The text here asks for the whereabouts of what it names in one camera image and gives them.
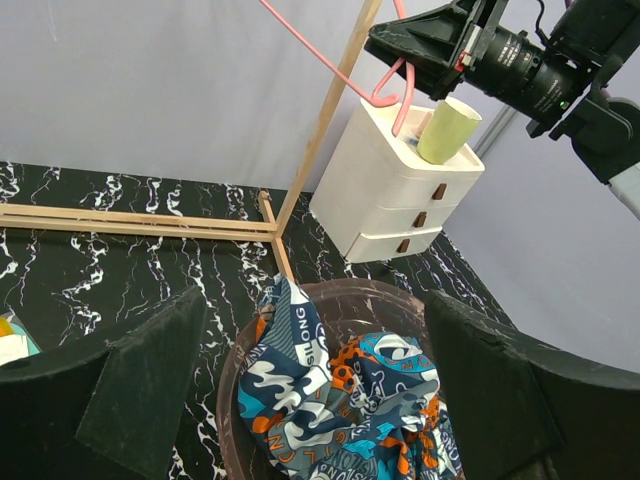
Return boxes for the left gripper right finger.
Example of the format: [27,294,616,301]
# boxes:
[425,291,639,479]

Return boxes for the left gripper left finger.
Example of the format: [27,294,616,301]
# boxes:
[1,287,206,479]

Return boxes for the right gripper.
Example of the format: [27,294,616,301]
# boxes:
[364,1,590,123]

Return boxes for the pink clothes hanger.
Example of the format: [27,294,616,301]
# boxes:
[261,1,416,137]

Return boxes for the colourful patterned shorts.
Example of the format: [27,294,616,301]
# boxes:
[237,275,462,479]

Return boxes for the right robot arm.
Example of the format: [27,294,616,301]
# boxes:
[364,0,639,214]

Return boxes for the green mug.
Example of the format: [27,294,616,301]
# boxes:
[416,96,482,165]

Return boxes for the orange folder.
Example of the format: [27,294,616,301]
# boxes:
[0,315,15,337]

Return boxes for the white three-drawer organizer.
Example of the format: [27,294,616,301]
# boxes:
[310,101,485,263]

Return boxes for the transparent pink plastic basin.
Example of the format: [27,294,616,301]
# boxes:
[217,276,463,479]

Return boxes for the wooden clothes rack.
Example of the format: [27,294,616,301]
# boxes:
[1,0,381,280]

